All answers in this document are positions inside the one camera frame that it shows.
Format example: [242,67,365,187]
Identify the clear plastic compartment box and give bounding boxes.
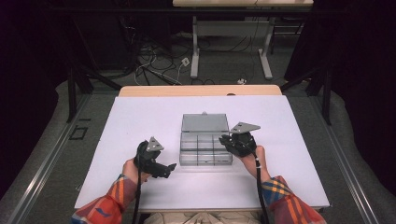
[179,111,233,167]

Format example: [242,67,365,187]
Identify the white table mat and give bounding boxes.
[74,94,331,210]

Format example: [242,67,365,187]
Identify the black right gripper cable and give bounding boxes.
[244,144,271,224]

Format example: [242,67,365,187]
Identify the tangle of floor cables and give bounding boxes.
[132,29,195,87]

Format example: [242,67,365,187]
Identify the dark curtain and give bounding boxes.
[283,0,396,198]
[0,0,76,202]

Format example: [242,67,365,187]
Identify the person's left hand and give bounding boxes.
[121,158,153,185]

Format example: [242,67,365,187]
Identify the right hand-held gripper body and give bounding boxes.
[228,121,262,159]

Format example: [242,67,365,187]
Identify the aluminium floor rail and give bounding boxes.
[6,92,92,224]
[311,96,381,224]

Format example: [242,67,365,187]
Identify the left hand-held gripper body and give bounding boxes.
[134,136,171,179]

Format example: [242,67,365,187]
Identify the black metal stand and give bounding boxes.
[279,63,332,126]
[65,60,123,124]

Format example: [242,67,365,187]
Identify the white-legged background desk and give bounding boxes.
[172,0,315,80]

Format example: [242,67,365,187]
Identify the person's beige pants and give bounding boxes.
[146,211,263,224]

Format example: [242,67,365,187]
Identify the wooden table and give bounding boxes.
[74,84,332,215]

